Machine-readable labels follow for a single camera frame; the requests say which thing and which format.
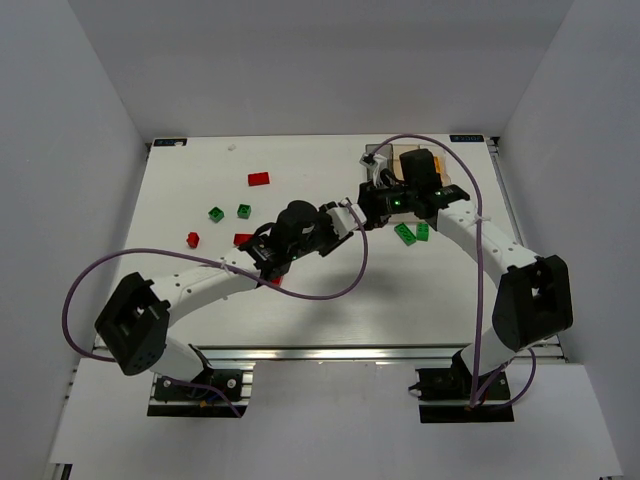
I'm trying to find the long clear tray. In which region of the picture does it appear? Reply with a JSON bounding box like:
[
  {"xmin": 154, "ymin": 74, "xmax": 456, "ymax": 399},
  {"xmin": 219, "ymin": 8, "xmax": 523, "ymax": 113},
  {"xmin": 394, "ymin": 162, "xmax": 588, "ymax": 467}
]
[{"xmin": 389, "ymin": 213, "xmax": 422, "ymax": 224}]

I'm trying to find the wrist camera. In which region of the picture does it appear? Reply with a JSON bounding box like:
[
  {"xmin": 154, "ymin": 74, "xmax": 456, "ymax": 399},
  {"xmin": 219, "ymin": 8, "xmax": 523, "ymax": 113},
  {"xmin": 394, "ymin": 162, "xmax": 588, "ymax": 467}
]
[
  {"xmin": 327, "ymin": 198, "xmax": 366, "ymax": 239},
  {"xmin": 359, "ymin": 153, "xmax": 388, "ymax": 174}
]

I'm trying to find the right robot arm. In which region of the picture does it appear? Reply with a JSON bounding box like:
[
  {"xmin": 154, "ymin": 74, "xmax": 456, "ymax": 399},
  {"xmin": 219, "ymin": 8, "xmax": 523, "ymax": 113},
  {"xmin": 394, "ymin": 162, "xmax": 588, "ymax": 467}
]
[{"xmin": 358, "ymin": 149, "xmax": 573, "ymax": 383}]

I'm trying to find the aluminium table rail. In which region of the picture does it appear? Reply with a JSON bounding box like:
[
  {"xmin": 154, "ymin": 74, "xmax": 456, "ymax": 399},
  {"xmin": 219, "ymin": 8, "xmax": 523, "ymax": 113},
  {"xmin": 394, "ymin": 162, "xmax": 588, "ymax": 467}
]
[{"xmin": 92, "ymin": 342, "xmax": 569, "ymax": 364}]

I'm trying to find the green lego brick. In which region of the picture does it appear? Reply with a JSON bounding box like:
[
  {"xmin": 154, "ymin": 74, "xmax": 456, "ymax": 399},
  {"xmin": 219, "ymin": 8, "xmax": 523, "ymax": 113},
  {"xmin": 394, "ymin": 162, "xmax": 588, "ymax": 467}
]
[{"xmin": 415, "ymin": 222, "xmax": 430, "ymax": 242}]

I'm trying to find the left corner label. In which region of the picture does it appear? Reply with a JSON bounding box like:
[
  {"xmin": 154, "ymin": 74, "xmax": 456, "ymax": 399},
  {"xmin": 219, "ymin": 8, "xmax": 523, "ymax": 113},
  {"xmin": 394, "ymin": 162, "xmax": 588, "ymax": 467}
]
[{"xmin": 152, "ymin": 138, "xmax": 188, "ymax": 148}]

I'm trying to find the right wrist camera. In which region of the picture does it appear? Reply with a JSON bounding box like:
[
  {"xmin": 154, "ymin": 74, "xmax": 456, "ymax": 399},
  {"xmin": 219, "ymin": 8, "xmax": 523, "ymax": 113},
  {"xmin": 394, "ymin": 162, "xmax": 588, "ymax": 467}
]
[{"xmin": 359, "ymin": 153, "xmax": 388, "ymax": 174}]

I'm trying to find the green small lego cube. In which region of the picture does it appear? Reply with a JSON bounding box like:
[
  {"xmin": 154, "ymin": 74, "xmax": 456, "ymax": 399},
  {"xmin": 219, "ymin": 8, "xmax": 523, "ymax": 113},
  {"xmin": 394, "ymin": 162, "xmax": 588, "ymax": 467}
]
[{"xmin": 208, "ymin": 207, "xmax": 225, "ymax": 223}]

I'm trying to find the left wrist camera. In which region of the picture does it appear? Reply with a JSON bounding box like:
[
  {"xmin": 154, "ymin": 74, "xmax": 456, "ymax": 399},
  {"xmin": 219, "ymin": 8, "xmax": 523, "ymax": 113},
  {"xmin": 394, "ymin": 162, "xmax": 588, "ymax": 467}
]
[{"xmin": 327, "ymin": 198, "xmax": 366, "ymax": 239}]

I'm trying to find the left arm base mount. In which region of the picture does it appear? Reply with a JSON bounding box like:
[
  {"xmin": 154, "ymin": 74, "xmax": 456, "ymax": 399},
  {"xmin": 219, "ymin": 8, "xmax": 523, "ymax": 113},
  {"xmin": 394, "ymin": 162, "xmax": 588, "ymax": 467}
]
[{"xmin": 147, "ymin": 362, "xmax": 254, "ymax": 419}]

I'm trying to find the red flat lego brick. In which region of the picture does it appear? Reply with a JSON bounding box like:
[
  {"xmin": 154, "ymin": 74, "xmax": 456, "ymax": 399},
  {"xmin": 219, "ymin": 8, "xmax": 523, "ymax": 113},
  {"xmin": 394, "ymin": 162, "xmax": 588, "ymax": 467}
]
[{"xmin": 247, "ymin": 172, "xmax": 270, "ymax": 187}]

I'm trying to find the corner label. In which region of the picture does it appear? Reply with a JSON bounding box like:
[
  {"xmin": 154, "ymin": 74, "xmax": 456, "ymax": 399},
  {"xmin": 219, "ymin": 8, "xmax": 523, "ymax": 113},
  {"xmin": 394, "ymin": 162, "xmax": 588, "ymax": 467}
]
[
  {"xmin": 152, "ymin": 138, "xmax": 188, "ymax": 148},
  {"xmin": 449, "ymin": 134, "xmax": 485, "ymax": 143}
]

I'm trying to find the right corner label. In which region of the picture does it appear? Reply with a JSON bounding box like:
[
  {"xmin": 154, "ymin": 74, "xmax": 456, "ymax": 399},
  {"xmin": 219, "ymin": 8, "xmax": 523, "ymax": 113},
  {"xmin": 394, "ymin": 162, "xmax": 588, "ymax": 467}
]
[{"xmin": 449, "ymin": 134, "xmax": 485, "ymax": 143}]

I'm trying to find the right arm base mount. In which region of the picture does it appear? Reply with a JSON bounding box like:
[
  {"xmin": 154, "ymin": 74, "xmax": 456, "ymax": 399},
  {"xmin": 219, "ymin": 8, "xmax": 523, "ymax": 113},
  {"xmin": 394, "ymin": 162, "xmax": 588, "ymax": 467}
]
[{"xmin": 407, "ymin": 366, "xmax": 514, "ymax": 424}]

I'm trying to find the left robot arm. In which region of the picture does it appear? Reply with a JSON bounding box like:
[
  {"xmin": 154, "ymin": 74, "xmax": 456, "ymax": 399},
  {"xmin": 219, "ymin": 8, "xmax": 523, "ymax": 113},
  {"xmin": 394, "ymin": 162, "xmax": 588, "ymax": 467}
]
[{"xmin": 95, "ymin": 200, "xmax": 366, "ymax": 382}]

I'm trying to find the small red lego brick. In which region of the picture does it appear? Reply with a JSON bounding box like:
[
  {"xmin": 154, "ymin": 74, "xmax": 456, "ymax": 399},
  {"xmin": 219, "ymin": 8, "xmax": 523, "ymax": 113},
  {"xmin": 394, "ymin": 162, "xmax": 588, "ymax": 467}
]
[{"xmin": 186, "ymin": 232, "xmax": 200, "ymax": 249}]

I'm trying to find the smoky grey container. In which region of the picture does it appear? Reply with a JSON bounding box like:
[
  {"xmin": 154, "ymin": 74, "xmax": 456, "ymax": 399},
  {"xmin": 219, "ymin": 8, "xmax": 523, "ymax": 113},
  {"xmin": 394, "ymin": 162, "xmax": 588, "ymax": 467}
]
[{"xmin": 360, "ymin": 144, "xmax": 393, "ymax": 186}]

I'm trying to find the yellow long lego brick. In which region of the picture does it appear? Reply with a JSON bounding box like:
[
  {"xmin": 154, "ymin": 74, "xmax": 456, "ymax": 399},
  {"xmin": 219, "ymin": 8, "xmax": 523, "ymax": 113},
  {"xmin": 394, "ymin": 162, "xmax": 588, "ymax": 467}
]
[{"xmin": 434, "ymin": 156, "xmax": 446, "ymax": 177}]

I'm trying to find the clear container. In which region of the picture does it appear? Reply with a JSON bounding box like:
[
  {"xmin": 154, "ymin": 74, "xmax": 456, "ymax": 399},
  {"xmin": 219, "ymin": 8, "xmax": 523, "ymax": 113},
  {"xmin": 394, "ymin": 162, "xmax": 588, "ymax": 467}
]
[{"xmin": 430, "ymin": 146, "xmax": 452, "ymax": 187}]

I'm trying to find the amber container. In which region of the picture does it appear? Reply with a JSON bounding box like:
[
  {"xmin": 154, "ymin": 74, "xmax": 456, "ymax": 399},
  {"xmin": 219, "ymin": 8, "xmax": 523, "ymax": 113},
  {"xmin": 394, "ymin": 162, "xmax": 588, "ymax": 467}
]
[{"xmin": 391, "ymin": 144, "xmax": 407, "ymax": 181}]

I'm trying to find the green flat lego plate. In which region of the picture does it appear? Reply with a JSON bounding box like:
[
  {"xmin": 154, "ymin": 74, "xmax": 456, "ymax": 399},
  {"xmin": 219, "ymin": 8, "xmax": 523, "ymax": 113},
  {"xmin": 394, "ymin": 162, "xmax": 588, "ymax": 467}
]
[{"xmin": 394, "ymin": 223, "xmax": 417, "ymax": 246}]

